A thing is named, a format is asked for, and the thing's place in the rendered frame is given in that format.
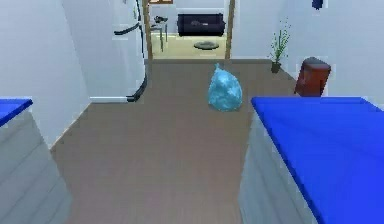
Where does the light blue garbage bag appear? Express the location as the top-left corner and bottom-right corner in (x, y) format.
(208, 63), (244, 112)

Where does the grey round floor cushion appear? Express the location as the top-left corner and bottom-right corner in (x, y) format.
(193, 40), (220, 51)

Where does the black sofa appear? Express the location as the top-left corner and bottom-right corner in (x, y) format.
(176, 13), (227, 37)

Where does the grey side table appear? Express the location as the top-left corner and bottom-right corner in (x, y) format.
(150, 15), (169, 53)

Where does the white fridge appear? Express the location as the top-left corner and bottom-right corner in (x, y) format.
(61, 0), (149, 104)

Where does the green house plant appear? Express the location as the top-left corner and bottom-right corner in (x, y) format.
(269, 20), (292, 74)

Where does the red brown bin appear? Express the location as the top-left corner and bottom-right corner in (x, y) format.
(294, 57), (332, 98)

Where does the blue top white cabinet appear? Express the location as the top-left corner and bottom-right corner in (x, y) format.
(0, 97), (74, 224)
(237, 96), (384, 224)

